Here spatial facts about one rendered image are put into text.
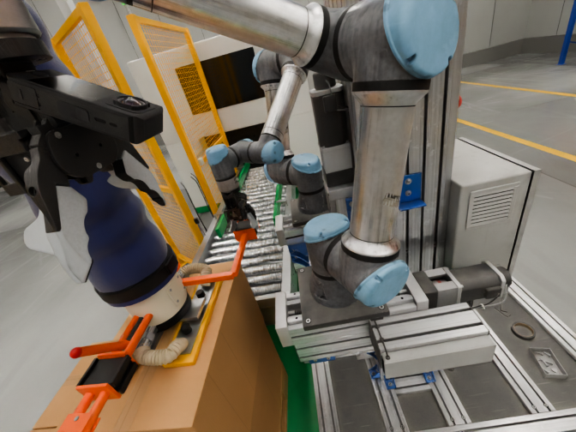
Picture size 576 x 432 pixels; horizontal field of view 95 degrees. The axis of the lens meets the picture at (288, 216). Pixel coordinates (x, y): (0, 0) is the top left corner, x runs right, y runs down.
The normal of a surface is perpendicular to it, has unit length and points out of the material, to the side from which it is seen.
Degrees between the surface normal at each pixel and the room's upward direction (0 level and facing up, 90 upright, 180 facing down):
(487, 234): 90
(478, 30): 90
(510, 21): 90
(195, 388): 0
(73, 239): 90
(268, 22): 108
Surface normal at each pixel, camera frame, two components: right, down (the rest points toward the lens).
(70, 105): -0.15, 0.54
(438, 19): 0.47, 0.23
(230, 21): 0.21, 0.92
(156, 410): -0.23, -0.83
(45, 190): 0.97, -0.12
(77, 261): 0.64, 0.30
